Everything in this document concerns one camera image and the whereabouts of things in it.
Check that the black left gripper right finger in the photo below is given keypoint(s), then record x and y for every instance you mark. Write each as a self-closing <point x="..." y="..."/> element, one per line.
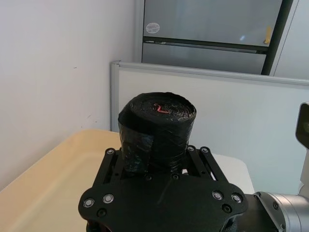
<point x="205" y="164"/>

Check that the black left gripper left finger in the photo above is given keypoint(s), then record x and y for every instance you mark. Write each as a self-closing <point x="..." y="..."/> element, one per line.
<point x="111" y="166"/>

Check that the black plastic bag roll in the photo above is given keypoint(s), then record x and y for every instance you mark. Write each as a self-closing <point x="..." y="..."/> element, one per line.
<point x="157" y="130"/>

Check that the grey metal cabinet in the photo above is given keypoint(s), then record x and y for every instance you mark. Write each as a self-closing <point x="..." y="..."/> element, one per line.
<point x="205" y="31"/>

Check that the yellow tag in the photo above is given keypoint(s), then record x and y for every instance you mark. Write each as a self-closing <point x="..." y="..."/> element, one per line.
<point x="267" y="35"/>

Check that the round white sticker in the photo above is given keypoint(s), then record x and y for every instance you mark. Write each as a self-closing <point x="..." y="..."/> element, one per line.
<point x="153" y="28"/>

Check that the white partition board, aluminium frame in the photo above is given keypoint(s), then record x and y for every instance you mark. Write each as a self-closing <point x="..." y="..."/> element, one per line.
<point x="241" y="113"/>

